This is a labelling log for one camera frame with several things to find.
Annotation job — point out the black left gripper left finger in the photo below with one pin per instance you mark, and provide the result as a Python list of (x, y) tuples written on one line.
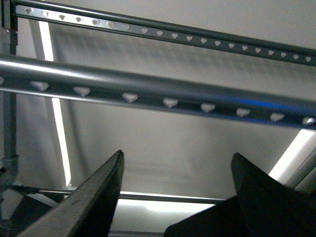
[(89, 210)]

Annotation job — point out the grey rack upright post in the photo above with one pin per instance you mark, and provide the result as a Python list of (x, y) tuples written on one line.
[(8, 44)]

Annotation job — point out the far perforated rack rail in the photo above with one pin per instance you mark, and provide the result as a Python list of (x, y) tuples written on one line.
[(157, 30)]

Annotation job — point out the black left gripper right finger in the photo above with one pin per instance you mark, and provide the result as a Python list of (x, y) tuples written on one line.
[(262, 207)]

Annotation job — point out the lower far metal rod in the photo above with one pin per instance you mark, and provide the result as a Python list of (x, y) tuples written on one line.
[(25, 190)]

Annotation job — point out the perforated rack rail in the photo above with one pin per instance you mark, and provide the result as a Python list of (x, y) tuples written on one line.
[(157, 30), (94, 85)]

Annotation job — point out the near perforated rack rail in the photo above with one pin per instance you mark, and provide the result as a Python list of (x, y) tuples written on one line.
[(94, 85)]

